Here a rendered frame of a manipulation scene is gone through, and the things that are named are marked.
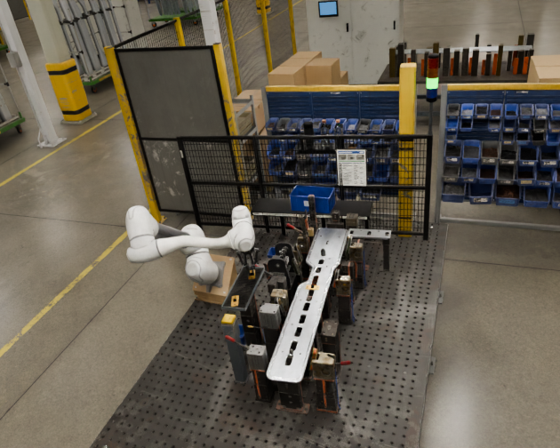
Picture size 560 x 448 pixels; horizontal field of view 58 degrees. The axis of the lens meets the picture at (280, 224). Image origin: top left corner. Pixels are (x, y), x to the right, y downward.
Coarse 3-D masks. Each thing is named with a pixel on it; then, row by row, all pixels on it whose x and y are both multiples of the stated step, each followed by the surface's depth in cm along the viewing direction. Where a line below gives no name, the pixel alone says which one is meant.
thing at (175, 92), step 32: (128, 64) 498; (160, 64) 484; (192, 64) 472; (224, 64) 462; (128, 96) 517; (160, 96) 504; (192, 96) 490; (224, 96) 476; (160, 128) 526; (192, 128) 511; (224, 128) 499; (160, 160) 549; (192, 160) 533; (224, 160) 520; (160, 192) 574
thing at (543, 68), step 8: (536, 56) 526; (544, 56) 523; (552, 56) 520; (536, 64) 503; (544, 64) 501; (552, 64) 498; (536, 72) 487; (544, 72) 480; (552, 72) 478; (528, 80) 536; (536, 80) 484; (544, 80) 467; (552, 80) 465
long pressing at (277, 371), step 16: (320, 240) 346; (336, 240) 343; (320, 256) 330; (336, 256) 328; (320, 272) 316; (304, 288) 304; (320, 288) 302; (304, 304) 292; (320, 304) 290; (288, 320) 282; (288, 336) 271; (304, 336) 270; (288, 352) 262; (304, 352) 260; (272, 368) 254; (288, 368) 252; (304, 368) 252
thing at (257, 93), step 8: (240, 96) 628; (248, 96) 625; (256, 96) 622; (240, 104) 603; (256, 104) 595; (256, 112) 587; (264, 120) 614; (264, 128) 609; (264, 144) 595; (248, 152) 630; (264, 152) 601; (264, 168) 613
